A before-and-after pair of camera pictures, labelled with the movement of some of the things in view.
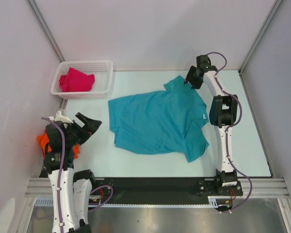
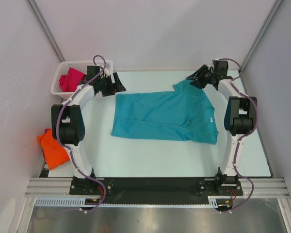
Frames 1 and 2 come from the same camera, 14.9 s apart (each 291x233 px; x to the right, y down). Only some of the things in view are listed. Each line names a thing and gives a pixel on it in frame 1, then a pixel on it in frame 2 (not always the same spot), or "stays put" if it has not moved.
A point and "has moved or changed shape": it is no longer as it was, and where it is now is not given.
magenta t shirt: [76, 80] stays put
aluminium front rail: [262, 187] stays put
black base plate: [164, 191] stays put
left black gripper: [90, 125] → [114, 87]
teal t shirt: [172, 120] has moved or changed shape
